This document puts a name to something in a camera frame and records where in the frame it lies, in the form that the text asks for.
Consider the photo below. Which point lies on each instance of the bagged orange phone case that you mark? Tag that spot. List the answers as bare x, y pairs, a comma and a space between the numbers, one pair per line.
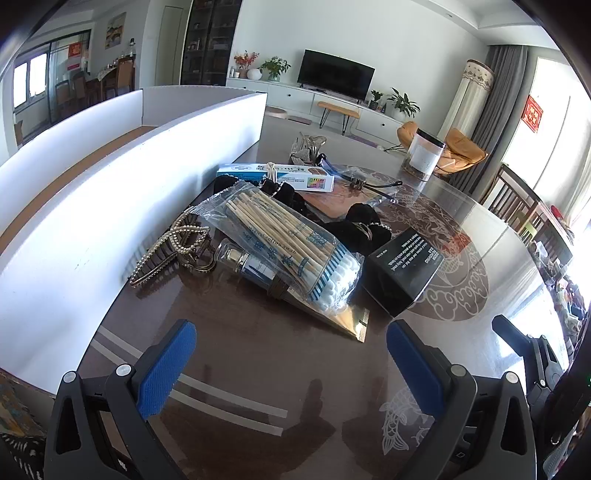
330, 198

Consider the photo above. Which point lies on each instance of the glasses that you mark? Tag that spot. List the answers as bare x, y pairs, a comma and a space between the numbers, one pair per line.
358, 183

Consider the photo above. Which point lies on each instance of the red window decoration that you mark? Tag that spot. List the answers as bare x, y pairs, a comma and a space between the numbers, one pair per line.
532, 113

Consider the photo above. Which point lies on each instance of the clear cylinder container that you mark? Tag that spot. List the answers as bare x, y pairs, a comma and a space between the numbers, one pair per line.
424, 154

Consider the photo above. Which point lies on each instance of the gold foil sachet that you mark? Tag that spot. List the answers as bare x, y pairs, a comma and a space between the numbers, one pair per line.
346, 323

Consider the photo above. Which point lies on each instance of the large leafy potted plant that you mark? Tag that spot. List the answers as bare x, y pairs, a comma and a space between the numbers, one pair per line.
404, 104

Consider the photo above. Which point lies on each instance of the small potted plant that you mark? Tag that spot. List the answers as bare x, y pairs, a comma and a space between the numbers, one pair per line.
376, 97

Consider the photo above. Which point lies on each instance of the dark glass display cabinet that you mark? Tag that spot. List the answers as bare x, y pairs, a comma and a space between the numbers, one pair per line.
210, 41

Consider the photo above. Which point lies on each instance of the red door poster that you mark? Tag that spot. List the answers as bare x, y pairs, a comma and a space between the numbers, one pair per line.
76, 55

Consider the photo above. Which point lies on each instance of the white cardboard storage box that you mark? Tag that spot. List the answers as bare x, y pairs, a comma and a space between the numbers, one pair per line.
92, 207

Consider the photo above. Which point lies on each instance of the black sock bundle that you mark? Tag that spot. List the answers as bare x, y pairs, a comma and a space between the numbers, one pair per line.
281, 191
360, 217

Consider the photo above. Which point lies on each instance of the glass perfume bottle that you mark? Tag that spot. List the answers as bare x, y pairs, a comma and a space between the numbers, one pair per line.
249, 267

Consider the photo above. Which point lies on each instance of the wooden slatted chair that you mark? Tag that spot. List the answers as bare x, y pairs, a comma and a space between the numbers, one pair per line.
517, 198

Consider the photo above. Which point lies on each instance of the dining table with chairs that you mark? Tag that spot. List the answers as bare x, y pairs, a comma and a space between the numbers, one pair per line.
115, 78

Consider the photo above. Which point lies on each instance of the white round vase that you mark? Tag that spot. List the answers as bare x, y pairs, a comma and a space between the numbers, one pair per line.
254, 74

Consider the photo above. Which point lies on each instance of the pearl hair claw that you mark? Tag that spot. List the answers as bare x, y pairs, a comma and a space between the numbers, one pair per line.
161, 249

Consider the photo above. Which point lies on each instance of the black television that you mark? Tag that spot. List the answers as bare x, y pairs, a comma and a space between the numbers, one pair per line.
334, 74

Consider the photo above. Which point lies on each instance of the grey curtain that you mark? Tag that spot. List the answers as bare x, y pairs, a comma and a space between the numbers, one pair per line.
498, 101

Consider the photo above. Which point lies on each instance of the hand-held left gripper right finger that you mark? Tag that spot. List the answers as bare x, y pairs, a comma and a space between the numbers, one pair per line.
415, 364

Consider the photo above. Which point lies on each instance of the black cardboard box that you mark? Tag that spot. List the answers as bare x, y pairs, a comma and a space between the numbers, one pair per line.
401, 272

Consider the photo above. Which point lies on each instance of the framed wall painting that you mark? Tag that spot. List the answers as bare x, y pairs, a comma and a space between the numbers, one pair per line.
115, 30

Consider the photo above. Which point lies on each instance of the bag of cotton swabs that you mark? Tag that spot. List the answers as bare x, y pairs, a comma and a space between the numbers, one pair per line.
277, 230

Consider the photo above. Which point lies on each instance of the round floor cushion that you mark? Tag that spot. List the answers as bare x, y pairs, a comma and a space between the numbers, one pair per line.
277, 110

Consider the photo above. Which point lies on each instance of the red flower arrangement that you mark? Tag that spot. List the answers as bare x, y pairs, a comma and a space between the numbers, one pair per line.
244, 60

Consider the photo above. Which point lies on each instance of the blue and white carton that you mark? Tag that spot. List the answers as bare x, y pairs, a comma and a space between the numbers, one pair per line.
295, 177

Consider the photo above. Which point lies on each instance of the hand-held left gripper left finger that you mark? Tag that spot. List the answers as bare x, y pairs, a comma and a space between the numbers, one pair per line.
164, 369

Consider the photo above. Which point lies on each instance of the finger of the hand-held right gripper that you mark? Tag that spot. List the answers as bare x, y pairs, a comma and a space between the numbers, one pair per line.
510, 330

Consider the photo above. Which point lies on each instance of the bushy green potted plant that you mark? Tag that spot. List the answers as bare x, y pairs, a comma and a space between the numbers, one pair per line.
276, 67

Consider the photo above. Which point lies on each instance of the brown patterned desktop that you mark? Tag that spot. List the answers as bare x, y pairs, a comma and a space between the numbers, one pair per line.
258, 369

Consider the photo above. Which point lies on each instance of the black patterned clothing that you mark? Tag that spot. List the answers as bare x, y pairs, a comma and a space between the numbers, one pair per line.
21, 454

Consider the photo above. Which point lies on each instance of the wooden bench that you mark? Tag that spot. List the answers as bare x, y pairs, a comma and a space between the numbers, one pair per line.
337, 107

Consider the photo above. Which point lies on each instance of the white television cabinet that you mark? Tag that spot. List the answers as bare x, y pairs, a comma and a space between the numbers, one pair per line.
286, 94

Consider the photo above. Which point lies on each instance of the covered standing air conditioner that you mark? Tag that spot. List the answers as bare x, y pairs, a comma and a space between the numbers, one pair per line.
466, 97

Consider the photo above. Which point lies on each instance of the orange lounge chair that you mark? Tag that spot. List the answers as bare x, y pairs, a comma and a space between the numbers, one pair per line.
461, 147

